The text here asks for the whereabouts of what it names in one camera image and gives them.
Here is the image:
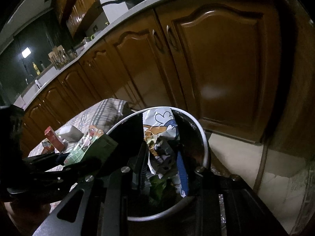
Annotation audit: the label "cartoon print wrapper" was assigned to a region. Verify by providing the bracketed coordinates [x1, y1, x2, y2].
[143, 107, 179, 178]

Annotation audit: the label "green carton box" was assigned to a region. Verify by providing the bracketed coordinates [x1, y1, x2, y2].
[64, 125, 118, 166]

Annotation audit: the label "white foam block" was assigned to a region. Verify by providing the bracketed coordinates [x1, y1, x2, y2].
[58, 125, 83, 142]

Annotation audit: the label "red small carton box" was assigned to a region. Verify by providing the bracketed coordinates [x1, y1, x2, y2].
[44, 126, 66, 152]

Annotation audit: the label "green foil snack bag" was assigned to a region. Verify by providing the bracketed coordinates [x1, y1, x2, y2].
[148, 173, 182, 204]

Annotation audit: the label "white round trash bin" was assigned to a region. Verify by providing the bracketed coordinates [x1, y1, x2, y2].
[107, 107, 210, 222]

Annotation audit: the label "wooden lower kitchen cabinets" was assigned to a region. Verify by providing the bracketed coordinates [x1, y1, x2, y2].
[20, 0, 314, 156]

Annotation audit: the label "wooden kitchen cabinets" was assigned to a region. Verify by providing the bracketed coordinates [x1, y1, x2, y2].
[52, 0, 103, 40]
[20, 0, 314, 156]

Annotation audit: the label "wooden upper kitchen cabinets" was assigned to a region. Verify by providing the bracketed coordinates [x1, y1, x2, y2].
[52, 0, 103, 40]

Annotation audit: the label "knife and utensil rack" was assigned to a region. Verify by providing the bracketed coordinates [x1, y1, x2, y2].
[48, 45, 70, 69]

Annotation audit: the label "yellow oil bottle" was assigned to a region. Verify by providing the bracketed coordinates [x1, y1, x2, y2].
[32, 62, 41, 75]

